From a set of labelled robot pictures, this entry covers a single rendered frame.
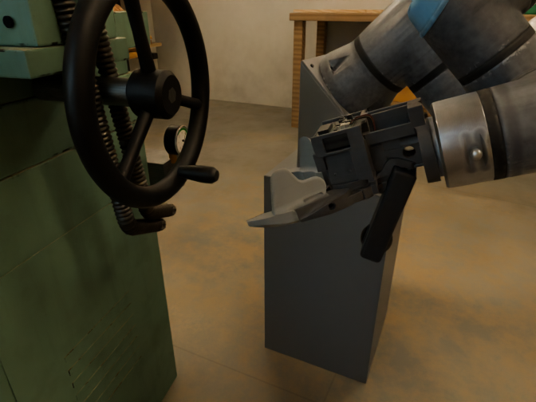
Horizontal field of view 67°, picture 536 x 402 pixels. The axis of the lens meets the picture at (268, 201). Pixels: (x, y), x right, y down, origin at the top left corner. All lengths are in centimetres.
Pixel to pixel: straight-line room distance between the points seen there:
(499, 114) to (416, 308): 112
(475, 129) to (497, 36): 15
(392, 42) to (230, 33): 341
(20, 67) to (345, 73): 60
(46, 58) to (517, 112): 47
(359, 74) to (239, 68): 336
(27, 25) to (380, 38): 61
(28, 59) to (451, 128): 43
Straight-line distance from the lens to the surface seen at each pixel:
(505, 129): 42
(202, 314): 138
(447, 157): 41
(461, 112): 42
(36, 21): 52
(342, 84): 89
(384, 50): 87
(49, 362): 76
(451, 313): 149
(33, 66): 51
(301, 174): 54
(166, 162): 86
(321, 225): 94
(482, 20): 53
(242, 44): 415
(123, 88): 55
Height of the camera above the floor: 91
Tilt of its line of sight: 26 degrees down
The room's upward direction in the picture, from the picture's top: straight up
